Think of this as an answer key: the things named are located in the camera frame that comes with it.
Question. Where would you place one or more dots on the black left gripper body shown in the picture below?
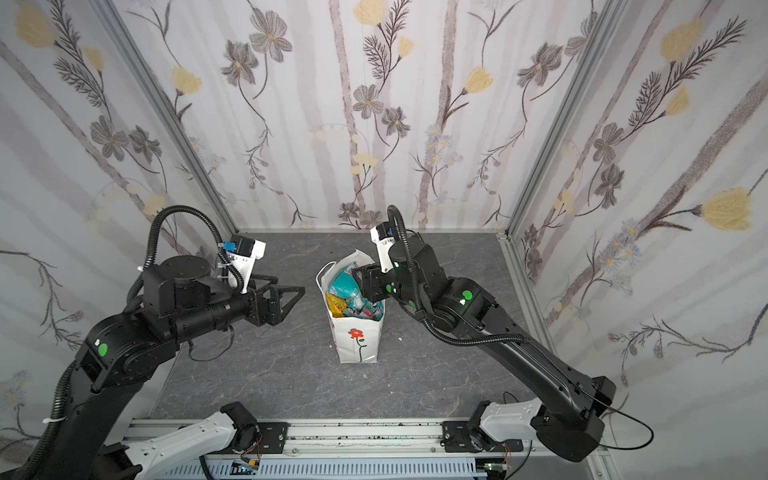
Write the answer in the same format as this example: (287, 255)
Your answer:
(263, 301)

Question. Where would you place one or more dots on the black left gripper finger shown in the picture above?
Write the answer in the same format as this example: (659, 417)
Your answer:
(259, 280)
(288, 297)

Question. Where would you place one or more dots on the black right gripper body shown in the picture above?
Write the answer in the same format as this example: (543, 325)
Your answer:
(365, 287)

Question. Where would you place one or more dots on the red green snack packet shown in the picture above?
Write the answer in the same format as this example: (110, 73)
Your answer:
(362, 308)

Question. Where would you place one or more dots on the teal snack packet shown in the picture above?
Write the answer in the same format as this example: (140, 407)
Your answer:
(344, 286)

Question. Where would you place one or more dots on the white paper bag red flower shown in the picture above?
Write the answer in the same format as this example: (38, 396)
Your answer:
(356, 340)

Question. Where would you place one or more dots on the yellow snack packet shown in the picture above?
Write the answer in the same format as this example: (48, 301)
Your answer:
(336, 305)

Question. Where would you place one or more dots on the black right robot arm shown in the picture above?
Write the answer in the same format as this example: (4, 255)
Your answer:
(565, 414)

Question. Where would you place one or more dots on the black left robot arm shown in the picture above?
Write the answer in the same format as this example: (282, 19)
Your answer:
(181, 301)

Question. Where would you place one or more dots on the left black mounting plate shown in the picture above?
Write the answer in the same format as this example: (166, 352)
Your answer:
(252, 436)

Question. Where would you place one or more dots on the black mounting plate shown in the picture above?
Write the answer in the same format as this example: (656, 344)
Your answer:
(466, 436)
(252, 436)

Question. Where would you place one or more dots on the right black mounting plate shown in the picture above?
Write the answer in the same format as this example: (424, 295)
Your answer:
(466, 436)

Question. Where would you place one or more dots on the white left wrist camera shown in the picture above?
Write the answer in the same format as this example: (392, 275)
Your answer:
(237, 259)

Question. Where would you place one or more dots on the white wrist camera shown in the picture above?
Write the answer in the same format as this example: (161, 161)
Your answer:
(382, 235)
(237, 259)

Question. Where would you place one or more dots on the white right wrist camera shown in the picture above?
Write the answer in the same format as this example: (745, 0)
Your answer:
(382, 235)

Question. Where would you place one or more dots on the white slotted cable duct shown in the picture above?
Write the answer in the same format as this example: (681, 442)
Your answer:
(345, 468)

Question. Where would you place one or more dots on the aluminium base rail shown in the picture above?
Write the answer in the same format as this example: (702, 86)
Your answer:
(409, 437)

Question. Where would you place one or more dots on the left corner aluminium post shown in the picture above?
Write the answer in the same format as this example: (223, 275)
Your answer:
(120, 36)

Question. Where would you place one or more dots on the corner aluminium post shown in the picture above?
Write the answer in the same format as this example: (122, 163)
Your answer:
(604, 29)
(120, 36)

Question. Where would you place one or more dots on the right corner aluminium post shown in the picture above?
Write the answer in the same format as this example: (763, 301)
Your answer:
(604, 29)

